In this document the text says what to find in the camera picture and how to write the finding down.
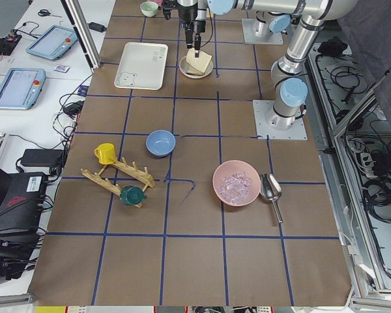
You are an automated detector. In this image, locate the far teach pendant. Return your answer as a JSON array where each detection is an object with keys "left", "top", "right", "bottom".
[{"left": 26, "top": 25, "right": 78, "bottom": 60}]

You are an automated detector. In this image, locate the grey cloth cover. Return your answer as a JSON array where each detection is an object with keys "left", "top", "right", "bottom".
[{"left": 338, "top": 1, "right": 391, "bottom": 128}]

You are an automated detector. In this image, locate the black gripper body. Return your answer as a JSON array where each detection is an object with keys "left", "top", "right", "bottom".
[{"left": 184, "top": 20, "right": 206, "bottom": 46}]

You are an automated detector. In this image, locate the black power brick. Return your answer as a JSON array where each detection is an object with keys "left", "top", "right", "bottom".
[{"left": 20, "top": 149, "right": 63, "bottom": 168}]

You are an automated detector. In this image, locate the aluminium frame post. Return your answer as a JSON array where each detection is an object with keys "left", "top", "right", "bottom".
[{"left": 61, "top": 0, "right": 101, "bottom": 70}]

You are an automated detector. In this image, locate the bread slice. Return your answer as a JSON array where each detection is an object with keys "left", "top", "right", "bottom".
[
  {"left": 186, "top": 63, "right": 204, "bottom": 76},
  {"left": 186, "top": 48, "right": 212, "bottom": 73}
]

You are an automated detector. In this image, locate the dark green mug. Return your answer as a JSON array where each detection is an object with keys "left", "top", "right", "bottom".
[{"left": 119, "top": 185, "right": 147, "bottom": 206}]

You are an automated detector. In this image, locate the black power adapter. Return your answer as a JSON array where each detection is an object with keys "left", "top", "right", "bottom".
[{"left": 88, "top": 22, "right": 107, "bottom": 33}]

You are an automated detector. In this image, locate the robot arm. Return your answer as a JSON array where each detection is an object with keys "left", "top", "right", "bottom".
[
  {"left": 162, "top": 1, "right": 357, "bottom": 63},
  {"left": 265, "top": 15, "right": 325, "bottom": 130}
]

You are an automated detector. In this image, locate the blue bowl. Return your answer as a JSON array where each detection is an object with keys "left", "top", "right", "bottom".
[{"left": 146, "top": 130, "right": 176, "bottom": 157}]

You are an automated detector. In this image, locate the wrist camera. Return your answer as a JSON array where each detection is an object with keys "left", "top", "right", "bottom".
[{"left": 162, "top": 0, "right": 177, "bottom": 20}]

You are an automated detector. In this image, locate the green bowl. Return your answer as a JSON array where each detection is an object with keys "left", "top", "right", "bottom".
[{"left": 140, "top": 1, "right": 158, "bottom": 18}]

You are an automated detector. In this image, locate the near teach pendant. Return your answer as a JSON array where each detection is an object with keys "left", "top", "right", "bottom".
[{"left": 0, "top": 68, "right": 46, "bottom": 110}]

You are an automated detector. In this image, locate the bread slice on plate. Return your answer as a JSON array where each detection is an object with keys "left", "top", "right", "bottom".
[{"left": 186, "top": 63, "right": 204, "bottom": 76}]

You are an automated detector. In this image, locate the cream bear tray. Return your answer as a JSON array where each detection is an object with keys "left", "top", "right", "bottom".
[{"left": 114, "top": 42, "right": 168, "bottom": 90}]

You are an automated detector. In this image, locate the yellow mug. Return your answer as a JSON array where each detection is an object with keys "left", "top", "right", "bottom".
[{"left": 94, "top": 143, "right": 117, "bottom": 165}]

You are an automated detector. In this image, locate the cream round plate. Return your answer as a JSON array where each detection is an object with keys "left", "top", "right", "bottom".
[{"left": 179, "top": 56, "right": 213, "bottom": 79}]

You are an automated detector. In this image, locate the teach pendant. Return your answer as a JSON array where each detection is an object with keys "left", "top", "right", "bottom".
[
  {"left": 26, "top": 25, "right": 78, "bottom": 60},
  {"left": 0, "top": 68, "right": 46, "bottom": 110}
]

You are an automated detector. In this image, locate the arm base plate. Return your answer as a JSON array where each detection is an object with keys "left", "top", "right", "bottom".
[
  {"left": 242, "top": 19, "right": 284, "bottom": 45},
  {"left": 253, "top": 100, "right": 308, "bottom": 140}
]

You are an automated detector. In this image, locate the metal scoop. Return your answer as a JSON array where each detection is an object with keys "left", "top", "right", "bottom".
[{"left": 259, "top": 173, "right": 283, "bottom": 224}]

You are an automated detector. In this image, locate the pink bowl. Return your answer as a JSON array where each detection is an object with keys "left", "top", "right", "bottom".
[{"left": 212, "top": 160, "right": 261, "bottom": 206}]

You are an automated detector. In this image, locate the wooden dish rack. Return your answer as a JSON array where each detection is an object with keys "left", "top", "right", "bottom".
[{"left": 80, "top": 156, "right": 156, "bottom": 209}]

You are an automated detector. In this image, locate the black computer box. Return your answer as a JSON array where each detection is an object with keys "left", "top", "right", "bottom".
[{"left": 0, "top": 159, "right": 50, "bottom": 261}]

